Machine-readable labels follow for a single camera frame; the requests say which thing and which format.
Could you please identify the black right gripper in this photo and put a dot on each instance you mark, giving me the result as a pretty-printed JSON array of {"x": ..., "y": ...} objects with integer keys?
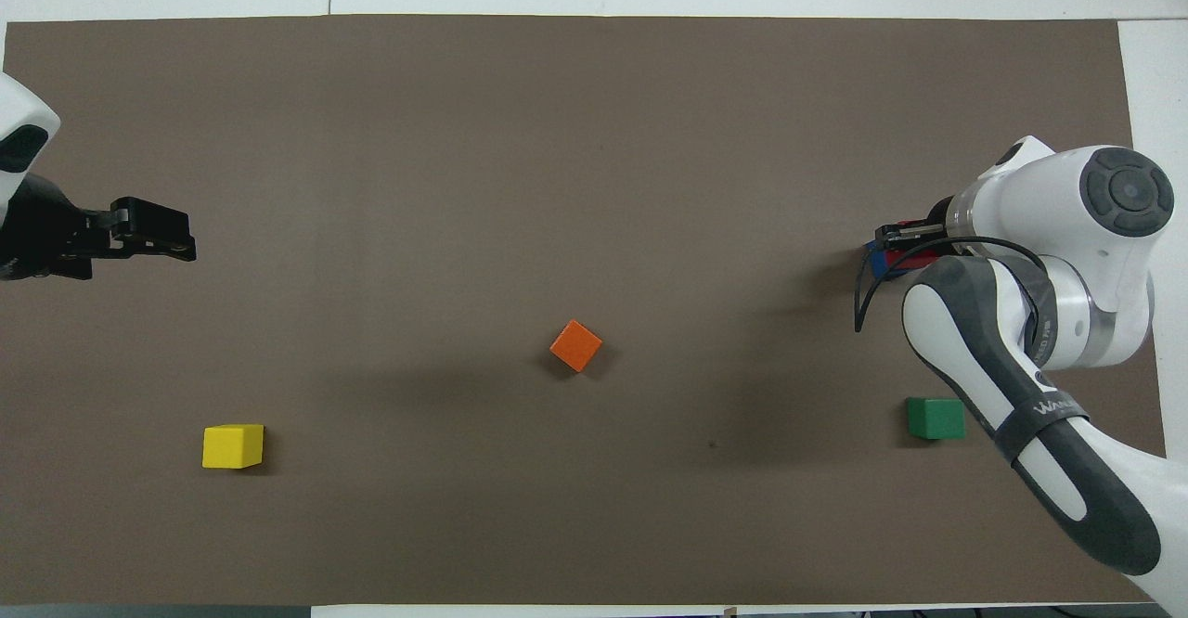
[{"x": 942, "y": 219}]

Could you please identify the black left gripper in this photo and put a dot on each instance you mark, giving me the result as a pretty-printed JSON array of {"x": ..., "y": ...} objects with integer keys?
[{"x": 42, "y": 238}]

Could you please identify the red wooden block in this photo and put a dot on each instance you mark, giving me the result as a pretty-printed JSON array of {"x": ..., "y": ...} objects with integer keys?
[{"x": 905, "y": 259}]

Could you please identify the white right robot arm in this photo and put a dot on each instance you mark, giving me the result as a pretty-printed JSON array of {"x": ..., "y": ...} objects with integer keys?
[{"x": 1067, "y": 228}]

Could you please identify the blue wooden block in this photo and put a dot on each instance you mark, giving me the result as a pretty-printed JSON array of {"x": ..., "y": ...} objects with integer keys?
[{"x": 877, "y": 261}]

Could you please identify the green wooden block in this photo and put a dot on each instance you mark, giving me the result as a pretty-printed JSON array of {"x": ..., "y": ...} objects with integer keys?
[{"x": 933, "y": 418}]

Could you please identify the yellow wooden block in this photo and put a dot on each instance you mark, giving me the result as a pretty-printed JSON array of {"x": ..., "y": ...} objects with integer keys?
[{"x": 232, "y": 446}]

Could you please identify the orange wooden block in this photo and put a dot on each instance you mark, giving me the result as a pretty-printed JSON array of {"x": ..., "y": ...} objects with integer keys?
[{"x": 575, "y": 345}]

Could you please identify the brown table mat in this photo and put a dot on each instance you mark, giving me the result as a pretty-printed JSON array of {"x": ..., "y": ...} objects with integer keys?
[{"x": 594, "y": 135}]

